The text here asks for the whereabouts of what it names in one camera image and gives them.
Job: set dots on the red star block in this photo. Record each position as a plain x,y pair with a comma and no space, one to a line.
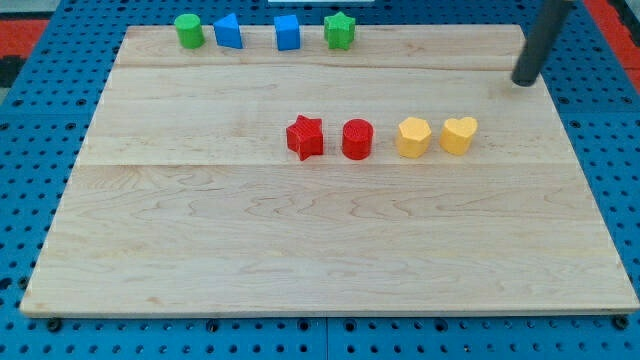
305,137

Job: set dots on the blue triangle block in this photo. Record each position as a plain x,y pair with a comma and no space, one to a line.
227,32

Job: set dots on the red cylinder block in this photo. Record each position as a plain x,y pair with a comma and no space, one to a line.
357,137

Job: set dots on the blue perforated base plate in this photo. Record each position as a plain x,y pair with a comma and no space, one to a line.
61,60

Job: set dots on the yellow hexagon block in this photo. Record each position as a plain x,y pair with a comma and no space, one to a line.
413,137

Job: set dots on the green star block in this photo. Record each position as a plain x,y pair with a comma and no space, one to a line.
339,31

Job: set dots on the light wooden board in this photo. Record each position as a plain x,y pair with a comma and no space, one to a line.
185,201

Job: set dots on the blue cube block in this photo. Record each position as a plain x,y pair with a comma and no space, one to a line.
287,31

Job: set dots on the black cylindrical robot arm tip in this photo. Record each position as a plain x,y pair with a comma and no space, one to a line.
540,40

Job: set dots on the yellow heart block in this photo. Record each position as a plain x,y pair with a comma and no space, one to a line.
457,135

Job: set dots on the green cylinder block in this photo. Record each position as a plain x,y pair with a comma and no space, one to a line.
189,31

